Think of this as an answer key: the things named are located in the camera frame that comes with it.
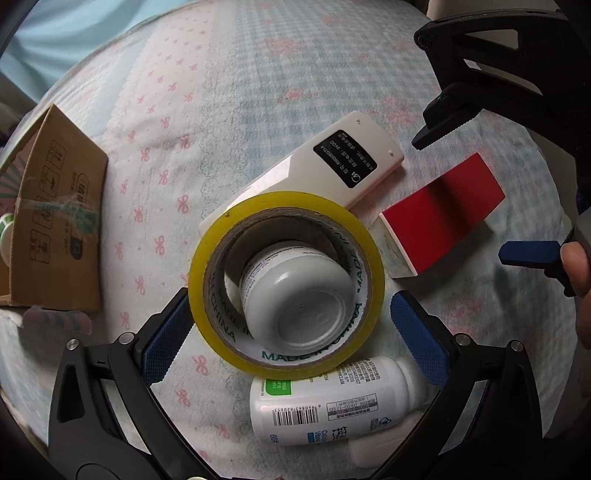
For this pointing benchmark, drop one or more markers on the white bottle with green label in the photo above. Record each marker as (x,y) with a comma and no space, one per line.
(332,406)

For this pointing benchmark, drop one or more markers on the checked floral bed sheet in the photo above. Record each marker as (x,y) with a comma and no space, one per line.
(231,92)

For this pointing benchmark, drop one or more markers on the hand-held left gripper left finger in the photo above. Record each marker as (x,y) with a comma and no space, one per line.
(165,337)

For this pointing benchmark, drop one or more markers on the pink striped item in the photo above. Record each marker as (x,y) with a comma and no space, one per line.
(57,321)

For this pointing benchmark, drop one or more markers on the white remote control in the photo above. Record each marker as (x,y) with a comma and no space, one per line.
(277,180)

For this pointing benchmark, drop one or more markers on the small white plastic jar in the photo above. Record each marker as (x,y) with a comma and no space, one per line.
(300,300)

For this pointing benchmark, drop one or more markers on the person's right hand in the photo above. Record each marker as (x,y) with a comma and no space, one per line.
(575,267)

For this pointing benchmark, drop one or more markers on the brown cardboard box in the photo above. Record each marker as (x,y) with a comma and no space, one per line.
(69,194)

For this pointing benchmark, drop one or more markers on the yellow packing tape roll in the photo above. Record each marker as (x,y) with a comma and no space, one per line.
(207,258)

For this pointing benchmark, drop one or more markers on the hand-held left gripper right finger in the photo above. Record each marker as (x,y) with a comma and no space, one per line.
(418,337)

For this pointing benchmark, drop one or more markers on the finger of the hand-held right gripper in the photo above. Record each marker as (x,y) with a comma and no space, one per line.
(526,253)
(434,130)

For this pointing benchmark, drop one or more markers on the green and white round item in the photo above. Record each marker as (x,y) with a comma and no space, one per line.
(7,240)

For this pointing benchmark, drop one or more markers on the light blue cloth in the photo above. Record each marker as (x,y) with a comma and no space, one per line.
(46,46)

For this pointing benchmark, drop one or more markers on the red and white box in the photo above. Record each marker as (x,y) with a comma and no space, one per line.
(443,203)

